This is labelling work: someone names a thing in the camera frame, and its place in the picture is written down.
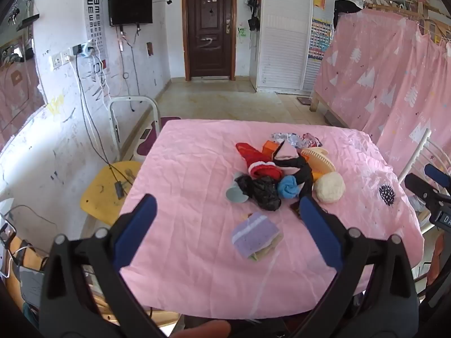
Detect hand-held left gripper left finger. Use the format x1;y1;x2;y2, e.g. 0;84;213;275
39;194;166;338

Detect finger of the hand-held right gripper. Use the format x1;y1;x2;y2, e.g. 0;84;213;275
425;164;451;188
404;173;451;206

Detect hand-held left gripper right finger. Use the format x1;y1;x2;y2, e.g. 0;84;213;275
299;195;421;338

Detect grey funnel-shaped cup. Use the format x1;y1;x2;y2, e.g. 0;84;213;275
225;173;251;204

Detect person's left hand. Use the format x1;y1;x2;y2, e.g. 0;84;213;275
169;320;231;338

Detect white metal chair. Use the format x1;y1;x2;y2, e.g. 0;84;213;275
397;128;451;184

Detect cream round sponge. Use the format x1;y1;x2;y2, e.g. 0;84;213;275
313;172;346;204

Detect yellow stool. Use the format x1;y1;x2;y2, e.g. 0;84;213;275
80;161;143;226

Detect green beige sponge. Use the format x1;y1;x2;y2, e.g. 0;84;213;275
248;232;284;262

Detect blue sock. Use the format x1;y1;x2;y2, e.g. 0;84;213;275
277;175;300;199

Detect black stocking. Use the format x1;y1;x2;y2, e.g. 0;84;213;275
274;157;314;198

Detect purple striped cloth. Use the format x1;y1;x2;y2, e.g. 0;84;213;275
231;213;281;257

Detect black plastic bag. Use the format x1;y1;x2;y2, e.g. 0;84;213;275
235;175;280;212

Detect beige plastic brush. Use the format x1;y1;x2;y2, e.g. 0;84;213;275
300;147;337;174

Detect purple floor scale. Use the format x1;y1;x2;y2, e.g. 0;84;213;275
136;116;182;155

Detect pink cloth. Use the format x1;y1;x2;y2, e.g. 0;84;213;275
274;140;299;161

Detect red snack packet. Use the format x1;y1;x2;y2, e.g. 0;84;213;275
302;133;323;148

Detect silver foil wrapper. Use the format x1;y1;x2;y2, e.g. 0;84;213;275
271;132;304;148

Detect red santa hat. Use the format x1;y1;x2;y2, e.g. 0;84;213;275
235;143;284;180

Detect pink tree print curtain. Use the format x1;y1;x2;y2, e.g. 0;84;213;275
313;7;451;184

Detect colourful grid poster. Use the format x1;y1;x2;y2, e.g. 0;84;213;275
308;17;332;62

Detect white power strip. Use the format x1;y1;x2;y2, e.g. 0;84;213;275
72;40;96;59

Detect black hanging garment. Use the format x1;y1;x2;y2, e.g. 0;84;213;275
333;0;363;30

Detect white louvered wardrobe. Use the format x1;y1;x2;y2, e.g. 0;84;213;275
255;0;333;92

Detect brown door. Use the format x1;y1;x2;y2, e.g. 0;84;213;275
181;0;236;81

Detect eye chart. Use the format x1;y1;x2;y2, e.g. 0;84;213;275
83;0;108;68

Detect hanging bags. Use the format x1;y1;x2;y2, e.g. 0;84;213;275
243;0;262;32

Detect black cable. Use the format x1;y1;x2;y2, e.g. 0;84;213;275
76;56;122;184

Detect wooden bed frame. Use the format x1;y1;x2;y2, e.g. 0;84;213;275
310;90;349;127

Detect wall mirror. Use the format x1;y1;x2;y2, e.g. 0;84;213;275
0;35;45;148

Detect white wall socket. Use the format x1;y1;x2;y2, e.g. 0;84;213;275
51;52;73;69

